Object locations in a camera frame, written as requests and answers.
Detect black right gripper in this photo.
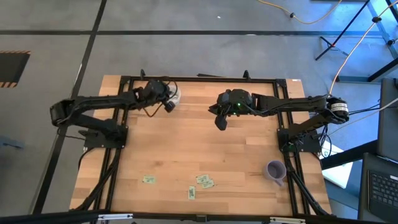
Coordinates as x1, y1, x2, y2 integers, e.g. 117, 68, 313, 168
208, 89, 254, 131

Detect clear plastic cup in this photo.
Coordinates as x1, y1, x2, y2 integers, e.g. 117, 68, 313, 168
167, 85, 182, 106

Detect purple mug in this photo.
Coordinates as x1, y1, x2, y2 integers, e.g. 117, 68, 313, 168
263, 159, 287, 187

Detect white box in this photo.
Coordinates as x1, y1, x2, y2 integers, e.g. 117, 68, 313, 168
322, 139, 354, 190

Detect black hazard-striped floor panel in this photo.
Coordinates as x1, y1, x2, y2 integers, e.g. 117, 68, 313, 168
0, 50, 31, 88

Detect grey computer case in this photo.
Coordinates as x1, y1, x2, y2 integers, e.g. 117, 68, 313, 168
377, 77, 398, 162

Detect black laptop keyboard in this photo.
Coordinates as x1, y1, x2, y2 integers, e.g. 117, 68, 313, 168
357, 152, 398, 224

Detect black cable bundle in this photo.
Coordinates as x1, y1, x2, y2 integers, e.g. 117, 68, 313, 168
284, 151, 332, 217
74, 148, 123, 212

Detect yellow extension cable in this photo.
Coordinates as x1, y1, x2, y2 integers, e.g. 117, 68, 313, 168
257, 0, 343, 25

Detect silver beam bracket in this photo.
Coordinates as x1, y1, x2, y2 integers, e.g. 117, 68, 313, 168
98, 213, 134, 222
269, 217, 306, 224

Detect thin black floor cables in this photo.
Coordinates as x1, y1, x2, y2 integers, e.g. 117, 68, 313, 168
310, 99, 382, 156

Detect grey cable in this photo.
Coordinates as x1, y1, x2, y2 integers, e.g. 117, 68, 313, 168
328, 98, 398, 136

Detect black overhead frame beam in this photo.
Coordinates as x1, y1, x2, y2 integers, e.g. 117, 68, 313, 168
0, 210, 398, 224

